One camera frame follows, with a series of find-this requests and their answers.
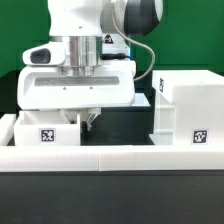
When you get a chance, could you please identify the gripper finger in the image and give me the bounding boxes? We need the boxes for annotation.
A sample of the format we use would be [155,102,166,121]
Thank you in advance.
[84,108,101,131]
[61,109,80,124]

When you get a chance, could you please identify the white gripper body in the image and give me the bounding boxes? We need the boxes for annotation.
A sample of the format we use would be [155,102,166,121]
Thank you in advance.
[17,60,136,110]

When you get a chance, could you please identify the white drawer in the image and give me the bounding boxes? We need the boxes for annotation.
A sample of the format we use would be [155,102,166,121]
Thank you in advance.
[14,110,81,146]

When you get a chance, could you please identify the white drawer cabinet box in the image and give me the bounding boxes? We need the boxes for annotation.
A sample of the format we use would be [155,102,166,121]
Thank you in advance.
[150,70,224,145]

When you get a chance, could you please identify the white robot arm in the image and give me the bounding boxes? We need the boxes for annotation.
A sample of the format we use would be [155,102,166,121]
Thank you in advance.
[17,0,163,124]

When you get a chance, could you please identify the white marker sheet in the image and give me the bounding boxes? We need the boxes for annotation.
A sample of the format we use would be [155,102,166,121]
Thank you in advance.
[133,93,150,107]

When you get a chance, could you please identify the white left fence block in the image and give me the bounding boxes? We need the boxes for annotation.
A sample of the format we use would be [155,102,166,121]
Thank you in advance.
[0,114,16,146]

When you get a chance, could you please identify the grey thin cable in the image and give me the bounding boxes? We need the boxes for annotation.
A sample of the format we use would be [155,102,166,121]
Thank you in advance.
[111,0,157,82]

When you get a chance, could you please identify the white front fence wall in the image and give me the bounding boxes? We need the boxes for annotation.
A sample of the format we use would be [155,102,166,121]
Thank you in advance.
[0,145,224,172]

